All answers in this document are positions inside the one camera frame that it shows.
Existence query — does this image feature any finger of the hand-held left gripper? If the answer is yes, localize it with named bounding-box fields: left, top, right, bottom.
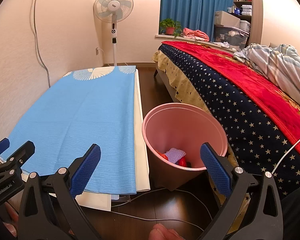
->
left=4, top=141, right=36, bottom=174
left=0, top=137, right=10, bottom=167

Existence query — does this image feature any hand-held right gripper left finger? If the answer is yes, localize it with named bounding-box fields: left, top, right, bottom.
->
left=17, top=144, right=102, bottom=240

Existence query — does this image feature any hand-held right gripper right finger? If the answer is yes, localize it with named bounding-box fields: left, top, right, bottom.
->
left=197, top=142, right=284, bottom=240

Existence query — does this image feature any purple foam net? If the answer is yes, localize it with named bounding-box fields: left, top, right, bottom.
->
left=164, top=147, right=186, bottom=165

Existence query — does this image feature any orange plastic bag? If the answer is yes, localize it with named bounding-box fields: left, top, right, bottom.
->
left=155, top=151, right=169, bottom=162

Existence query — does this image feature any pink plastic bin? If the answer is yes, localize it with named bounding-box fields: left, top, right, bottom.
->
left=142, top=102, right=228, bottom=192

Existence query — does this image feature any person's left hand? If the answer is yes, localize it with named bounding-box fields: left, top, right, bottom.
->
left=4, top=201, right=18, bottom=233

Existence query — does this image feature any person's right hand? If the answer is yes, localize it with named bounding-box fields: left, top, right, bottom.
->
left=151, top=223, right=187, bottom=240

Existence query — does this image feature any white power strip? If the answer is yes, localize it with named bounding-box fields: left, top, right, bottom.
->
left=111, top=194, right=132, bottom=202

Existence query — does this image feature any blue table mat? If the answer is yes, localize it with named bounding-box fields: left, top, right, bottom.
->
left=0, top=65, right=138, bottom=195

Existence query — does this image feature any white table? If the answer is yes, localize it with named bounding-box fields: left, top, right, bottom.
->
left=74, top=69, right=151, bottom=212

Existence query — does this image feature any bed with star blanket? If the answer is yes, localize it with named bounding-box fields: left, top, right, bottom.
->
left=152, top=41, right=300, bottom=200

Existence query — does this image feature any red blanket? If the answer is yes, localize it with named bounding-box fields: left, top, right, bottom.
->
left=168, top=41, right=300, bottom=157

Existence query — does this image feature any striped plaid duvet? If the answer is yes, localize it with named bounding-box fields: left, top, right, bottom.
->
left=233, top=43, right=300, bottom=94

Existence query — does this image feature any clear plastic storage box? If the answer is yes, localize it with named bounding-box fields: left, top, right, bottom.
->
left=213, top=24, right=250, bottom=50

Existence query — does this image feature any pink folded cloth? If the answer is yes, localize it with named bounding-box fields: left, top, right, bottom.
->
left=181, top=27, right=210, bottom=42

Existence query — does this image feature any potted green plant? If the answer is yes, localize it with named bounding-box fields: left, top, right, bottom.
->
left=159, top=18, right=183, bottom=37

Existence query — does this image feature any white cardboard box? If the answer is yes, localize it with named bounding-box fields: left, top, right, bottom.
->
left=214, top=10, right=241, bottom=27

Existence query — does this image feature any wooden bookshelf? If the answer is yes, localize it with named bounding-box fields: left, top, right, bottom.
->
left=232, top=0, right=263, bottom=50

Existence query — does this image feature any blue curtain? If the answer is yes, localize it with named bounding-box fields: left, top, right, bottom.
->
left=159, top=0, right=234, bottom=40

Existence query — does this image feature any white standing fan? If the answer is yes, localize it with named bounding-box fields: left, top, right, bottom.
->
left=93, top=0, right=134, bottom=67

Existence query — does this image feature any white floor cable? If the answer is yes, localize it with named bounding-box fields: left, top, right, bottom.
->
left=110, top=210, right=205, bottom=227
left=111, top=187, right=213, bottom=222

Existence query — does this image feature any grey bed frame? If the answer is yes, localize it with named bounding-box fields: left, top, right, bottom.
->
left=154, top=62, right=190, bottom=103

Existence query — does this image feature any grey wall cable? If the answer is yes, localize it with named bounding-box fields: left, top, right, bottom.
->
left=32, top=0, right=51, bottom=88

